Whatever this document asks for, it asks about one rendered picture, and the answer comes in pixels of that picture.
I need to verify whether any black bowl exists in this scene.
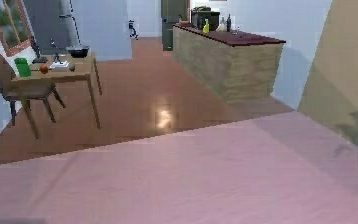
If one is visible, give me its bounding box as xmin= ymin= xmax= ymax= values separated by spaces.
xmin=66 ymin=45 xmax=90 ymax=59

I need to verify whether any brown wooden chair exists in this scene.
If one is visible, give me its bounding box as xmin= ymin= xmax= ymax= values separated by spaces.
xmin=0 ymin=53 xmax=67 ymax=127

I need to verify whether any black microwave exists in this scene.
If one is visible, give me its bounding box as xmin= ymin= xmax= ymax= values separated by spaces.
xmin=190 ymin=5 xmax=221 ymax=32

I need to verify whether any black door handle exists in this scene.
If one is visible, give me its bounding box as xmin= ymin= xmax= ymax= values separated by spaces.
xmin=128 ymin=20 xmax=139 ymax=40

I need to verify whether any wooden dining table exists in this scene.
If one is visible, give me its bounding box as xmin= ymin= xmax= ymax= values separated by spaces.
xmin=10 ymin=50 xmax=103 ymax=140

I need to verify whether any pale glass bottle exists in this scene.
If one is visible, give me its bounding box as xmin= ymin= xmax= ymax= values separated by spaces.
xmin=216 ymin=16 xmax=228 ymax=33

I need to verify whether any green box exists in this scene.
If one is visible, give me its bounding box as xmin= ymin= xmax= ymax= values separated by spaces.
xmin=14 ymin=57 xmax=32 ymax=78

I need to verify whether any wooden kitchen counter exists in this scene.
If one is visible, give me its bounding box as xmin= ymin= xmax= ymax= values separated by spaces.
xmin=171 ymin=23 xmax=287 ymax=104

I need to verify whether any white plate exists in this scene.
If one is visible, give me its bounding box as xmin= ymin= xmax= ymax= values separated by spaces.
xmin=49 ymin=60 xmax=70 ymax=70

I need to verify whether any dark green door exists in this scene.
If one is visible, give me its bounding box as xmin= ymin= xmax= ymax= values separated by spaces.
xmin=160 ymin=0 xmax=190 ymax=52

